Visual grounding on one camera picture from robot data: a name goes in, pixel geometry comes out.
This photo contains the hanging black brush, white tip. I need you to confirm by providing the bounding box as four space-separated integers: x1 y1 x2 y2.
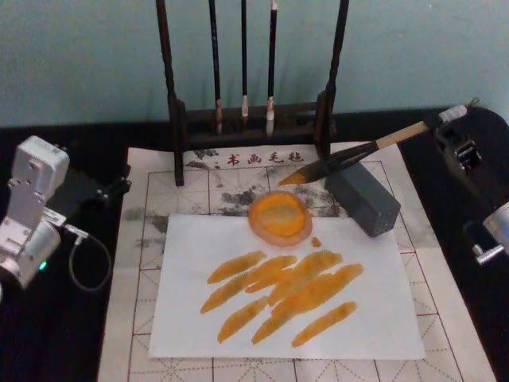
265 0 278 137

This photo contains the large tan-handled calligraphy brush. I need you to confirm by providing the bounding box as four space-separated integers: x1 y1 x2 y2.
277 97 484 188

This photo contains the black table cloth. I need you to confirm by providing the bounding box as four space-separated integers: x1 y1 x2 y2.
0 103 509 382

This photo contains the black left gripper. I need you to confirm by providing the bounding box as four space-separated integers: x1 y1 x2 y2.
50 163 133 219

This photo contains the thin dark left wrist cable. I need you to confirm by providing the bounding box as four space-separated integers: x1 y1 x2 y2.
63 223 113 292

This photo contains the hanging black brush, brown ferrule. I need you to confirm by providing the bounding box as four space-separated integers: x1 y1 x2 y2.
207 0 224 135

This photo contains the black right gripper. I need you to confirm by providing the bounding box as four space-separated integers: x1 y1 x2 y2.
431 117 509 218

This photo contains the grey rectangular block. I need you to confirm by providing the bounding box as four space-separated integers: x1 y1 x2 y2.
324 160 402 239

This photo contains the white gridded felt mat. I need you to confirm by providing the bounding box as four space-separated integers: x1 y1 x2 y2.
96 140 499 382

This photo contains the round dish of orange paint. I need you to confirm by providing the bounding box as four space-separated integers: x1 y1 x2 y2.
247 189 314 248

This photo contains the dark wooden brush rack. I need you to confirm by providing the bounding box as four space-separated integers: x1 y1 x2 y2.
153 0 352 187

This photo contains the white paper with orange strokes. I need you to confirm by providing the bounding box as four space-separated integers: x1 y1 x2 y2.
147 212 428 361

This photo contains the hanging thin black brush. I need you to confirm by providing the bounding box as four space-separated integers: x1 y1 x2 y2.
239 0 251 119

